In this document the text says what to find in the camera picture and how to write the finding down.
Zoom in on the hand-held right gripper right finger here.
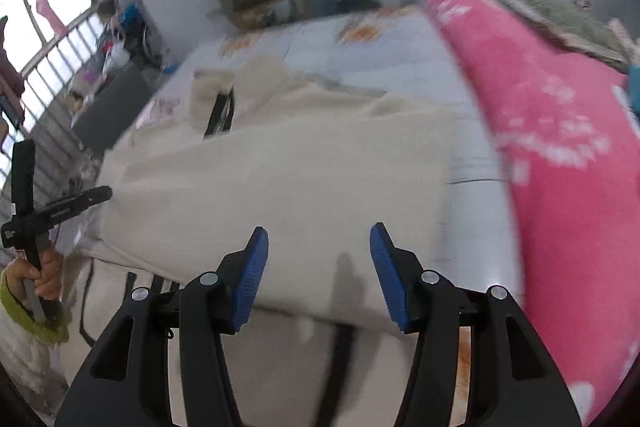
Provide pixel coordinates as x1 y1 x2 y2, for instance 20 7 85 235
369 222 583 427

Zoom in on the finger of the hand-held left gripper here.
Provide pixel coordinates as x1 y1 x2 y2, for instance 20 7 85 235
32 186 113 228

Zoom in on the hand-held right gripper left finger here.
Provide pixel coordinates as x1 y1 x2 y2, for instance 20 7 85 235
52 226 271 427

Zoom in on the beige zip jacket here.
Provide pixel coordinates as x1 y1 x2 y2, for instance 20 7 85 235
62 57 461 427

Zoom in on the person's left forearm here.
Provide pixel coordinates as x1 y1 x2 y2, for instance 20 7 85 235
0 267 71 408

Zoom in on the pile of clothes and bags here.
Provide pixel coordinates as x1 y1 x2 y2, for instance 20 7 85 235
97 0 171 72

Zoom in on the person's left hand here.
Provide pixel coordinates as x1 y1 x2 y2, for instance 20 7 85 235
5 249 65 304

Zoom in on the grey storage box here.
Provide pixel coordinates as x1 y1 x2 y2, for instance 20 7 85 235
70 62 156 152

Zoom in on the dark purple hanging jacket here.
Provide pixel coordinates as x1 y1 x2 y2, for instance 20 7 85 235
0 17 26 130

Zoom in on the metal window railing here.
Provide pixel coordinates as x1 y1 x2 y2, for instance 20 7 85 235
0 4 108 208

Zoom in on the pink hanging garment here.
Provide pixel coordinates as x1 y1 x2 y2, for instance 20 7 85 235
34 0 68 35

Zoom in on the pink floral blanket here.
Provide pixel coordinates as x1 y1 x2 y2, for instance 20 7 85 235
422 0 640 425

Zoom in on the grey patterned pillow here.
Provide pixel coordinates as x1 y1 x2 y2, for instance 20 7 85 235
480 0 628 68

